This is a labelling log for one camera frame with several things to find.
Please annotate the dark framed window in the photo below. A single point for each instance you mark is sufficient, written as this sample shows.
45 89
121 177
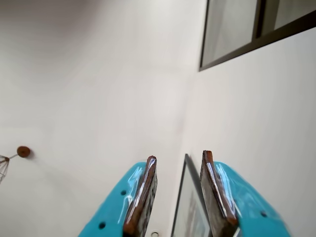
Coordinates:
258 19

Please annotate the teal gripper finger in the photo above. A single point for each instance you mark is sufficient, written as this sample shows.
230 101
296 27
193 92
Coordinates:
116 205
242 205

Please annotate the round wooden lamp mount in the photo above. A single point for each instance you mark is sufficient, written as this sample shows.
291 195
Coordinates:
23 151

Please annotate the framed wall picture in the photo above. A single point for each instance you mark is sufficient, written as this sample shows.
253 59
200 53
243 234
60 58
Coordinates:
190 209

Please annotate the small round white fixture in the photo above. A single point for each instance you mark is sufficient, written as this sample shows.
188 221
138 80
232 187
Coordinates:
155 234

